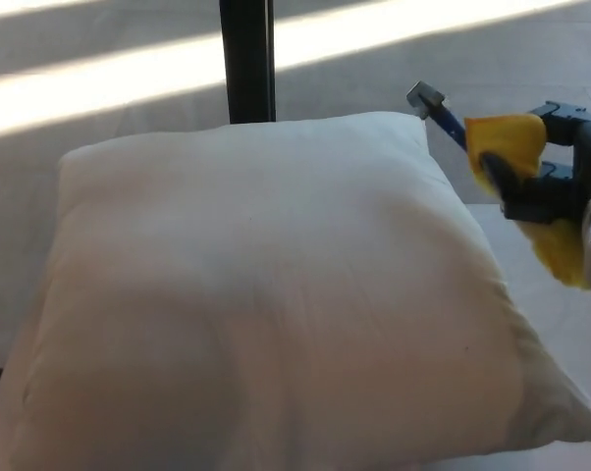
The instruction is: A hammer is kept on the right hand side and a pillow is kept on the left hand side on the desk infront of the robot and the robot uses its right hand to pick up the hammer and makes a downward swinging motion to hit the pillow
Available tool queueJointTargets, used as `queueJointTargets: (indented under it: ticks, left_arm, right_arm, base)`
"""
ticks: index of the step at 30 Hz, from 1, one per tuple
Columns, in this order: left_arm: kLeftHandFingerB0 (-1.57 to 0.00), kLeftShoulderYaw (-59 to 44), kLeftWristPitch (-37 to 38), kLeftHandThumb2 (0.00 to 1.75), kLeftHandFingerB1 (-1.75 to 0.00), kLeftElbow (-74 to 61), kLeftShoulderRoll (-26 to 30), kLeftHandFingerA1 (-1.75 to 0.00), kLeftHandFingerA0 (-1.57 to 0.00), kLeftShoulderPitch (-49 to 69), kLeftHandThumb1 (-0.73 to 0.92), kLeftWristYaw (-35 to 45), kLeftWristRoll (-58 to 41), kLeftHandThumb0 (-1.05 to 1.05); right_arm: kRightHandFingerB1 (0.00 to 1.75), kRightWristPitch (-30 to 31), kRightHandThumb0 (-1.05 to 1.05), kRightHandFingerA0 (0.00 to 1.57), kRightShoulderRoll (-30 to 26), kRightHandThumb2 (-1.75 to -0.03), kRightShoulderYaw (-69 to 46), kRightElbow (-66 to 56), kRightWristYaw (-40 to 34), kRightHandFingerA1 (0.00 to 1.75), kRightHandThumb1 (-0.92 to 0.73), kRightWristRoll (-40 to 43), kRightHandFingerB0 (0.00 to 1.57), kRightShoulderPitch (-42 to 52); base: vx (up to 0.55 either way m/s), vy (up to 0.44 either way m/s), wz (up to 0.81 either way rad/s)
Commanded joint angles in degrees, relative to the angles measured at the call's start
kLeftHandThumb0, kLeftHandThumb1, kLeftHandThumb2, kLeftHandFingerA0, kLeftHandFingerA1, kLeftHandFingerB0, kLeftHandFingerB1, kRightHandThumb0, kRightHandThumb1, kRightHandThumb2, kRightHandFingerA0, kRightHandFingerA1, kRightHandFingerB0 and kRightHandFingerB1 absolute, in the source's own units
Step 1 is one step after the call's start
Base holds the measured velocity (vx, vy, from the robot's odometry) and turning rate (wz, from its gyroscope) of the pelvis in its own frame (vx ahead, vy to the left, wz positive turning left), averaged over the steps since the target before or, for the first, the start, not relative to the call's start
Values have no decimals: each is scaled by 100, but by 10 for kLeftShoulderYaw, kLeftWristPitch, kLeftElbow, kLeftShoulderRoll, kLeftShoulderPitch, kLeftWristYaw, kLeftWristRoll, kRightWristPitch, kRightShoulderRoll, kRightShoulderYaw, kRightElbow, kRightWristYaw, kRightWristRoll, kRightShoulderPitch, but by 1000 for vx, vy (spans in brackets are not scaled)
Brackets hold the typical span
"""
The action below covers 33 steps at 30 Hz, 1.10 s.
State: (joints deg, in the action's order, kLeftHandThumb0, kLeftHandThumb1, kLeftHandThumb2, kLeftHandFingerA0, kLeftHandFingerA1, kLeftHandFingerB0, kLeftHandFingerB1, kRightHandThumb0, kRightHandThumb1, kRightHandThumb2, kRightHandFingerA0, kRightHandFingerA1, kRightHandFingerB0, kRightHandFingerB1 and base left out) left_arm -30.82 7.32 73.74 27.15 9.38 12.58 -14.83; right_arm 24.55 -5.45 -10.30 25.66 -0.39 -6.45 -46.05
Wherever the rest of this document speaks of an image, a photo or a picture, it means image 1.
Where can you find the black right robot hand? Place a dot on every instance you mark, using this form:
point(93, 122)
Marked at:
point(590, 167)

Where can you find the claw hammer with yellow wrap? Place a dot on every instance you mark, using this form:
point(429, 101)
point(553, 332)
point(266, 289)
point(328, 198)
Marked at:
point(506, 140)

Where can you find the white square pillow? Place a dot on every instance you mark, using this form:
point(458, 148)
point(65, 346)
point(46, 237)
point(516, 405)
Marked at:
point(256, 294)

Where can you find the black vertical post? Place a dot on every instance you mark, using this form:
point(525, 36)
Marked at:
point(249, 59)

